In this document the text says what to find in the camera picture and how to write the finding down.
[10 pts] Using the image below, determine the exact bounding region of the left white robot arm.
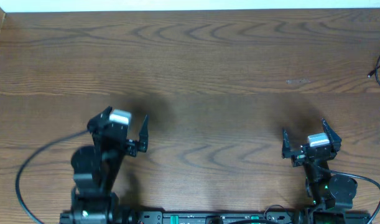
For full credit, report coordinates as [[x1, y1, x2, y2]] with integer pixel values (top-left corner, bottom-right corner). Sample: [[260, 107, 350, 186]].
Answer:
[[59, 106, 149, 224]]

